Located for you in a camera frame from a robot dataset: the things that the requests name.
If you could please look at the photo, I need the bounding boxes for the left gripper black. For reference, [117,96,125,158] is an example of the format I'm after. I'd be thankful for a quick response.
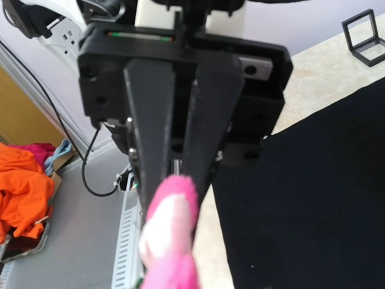
[78,22,293,214]

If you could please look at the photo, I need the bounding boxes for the flower brooch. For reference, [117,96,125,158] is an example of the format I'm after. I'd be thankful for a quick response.
[139,175,200,288]

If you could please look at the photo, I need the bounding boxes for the black t-shirt blue logo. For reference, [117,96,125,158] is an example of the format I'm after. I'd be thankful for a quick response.
[213,79,384,288]

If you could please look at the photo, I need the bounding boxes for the black brooch stand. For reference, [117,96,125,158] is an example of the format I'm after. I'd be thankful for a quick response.
[342,9,384,67]

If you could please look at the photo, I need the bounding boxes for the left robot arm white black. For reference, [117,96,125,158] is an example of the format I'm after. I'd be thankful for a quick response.
[2,1,293,209]

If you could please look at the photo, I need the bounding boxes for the cardboard box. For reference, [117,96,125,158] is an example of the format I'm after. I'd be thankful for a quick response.
[44,140,77,204]

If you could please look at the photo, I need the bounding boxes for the orange cloth pile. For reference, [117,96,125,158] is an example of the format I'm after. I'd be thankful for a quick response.
[1,144,55,243]

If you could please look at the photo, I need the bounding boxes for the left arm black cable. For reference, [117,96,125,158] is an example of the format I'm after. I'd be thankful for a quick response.
[0,36,127,199]

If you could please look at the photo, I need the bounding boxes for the front aluminium rail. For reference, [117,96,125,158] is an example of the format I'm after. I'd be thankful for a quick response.
[1,45,141,288]

